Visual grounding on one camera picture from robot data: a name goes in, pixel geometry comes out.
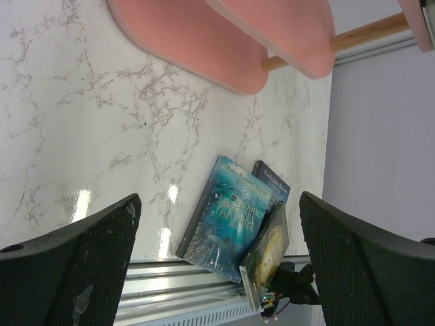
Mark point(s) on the green gold fantasy book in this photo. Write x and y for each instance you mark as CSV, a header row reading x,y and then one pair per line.
x,y
264,256

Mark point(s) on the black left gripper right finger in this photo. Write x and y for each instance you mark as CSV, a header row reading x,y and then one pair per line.
x,y
364,274

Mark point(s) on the dark Emily Bronte book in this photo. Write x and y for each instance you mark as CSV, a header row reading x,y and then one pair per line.
x,y
280,188

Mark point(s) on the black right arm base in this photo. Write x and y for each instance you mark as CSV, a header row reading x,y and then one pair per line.
x,y
289,287

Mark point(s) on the pink three-tier shelf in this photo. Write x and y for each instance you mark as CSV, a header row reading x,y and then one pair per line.
x,y
236,44

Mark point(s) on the blue 20000 Leagues book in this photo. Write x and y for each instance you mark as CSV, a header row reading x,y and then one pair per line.
x,y
226,220

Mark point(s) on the aluminium frame rail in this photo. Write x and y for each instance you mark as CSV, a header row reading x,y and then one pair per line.
x,y
157,289

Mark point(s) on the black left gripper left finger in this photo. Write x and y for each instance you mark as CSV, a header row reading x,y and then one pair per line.
x,y
73,275

